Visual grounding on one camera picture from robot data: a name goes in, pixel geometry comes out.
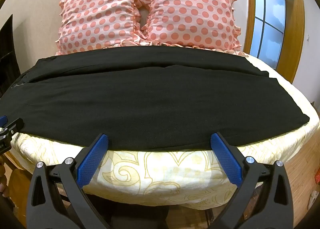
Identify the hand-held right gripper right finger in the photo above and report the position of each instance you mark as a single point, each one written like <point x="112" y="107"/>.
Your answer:
<point x="226" y="160"/>

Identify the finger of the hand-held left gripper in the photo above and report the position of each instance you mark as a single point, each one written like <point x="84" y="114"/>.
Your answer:
<point x="15" y="126"/>
<point x="3" y="120"/>

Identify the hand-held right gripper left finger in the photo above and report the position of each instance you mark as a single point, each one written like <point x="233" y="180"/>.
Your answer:
<point x="93" y="161"/>

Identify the black pants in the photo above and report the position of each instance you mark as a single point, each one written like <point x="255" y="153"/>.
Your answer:
<point x="150" y="94"/>

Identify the dark wooden cabinet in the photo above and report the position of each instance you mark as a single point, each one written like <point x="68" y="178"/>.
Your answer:
<point x="8" y="56"/>

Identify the yellow patterned bedsheet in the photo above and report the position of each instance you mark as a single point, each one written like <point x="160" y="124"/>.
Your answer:
<point x="162" y="174"/>

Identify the wooden framed window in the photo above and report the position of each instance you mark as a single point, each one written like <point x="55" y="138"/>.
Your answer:
<point x="270" y="31"/>

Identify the pink polka dot pillow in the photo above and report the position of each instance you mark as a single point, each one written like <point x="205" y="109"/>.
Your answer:
<point x="192" y="11"/>
<point x="100" y="14"/>

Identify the wooden bed frame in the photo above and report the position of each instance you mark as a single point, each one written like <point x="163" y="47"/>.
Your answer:
<point x="15" y="176"/>

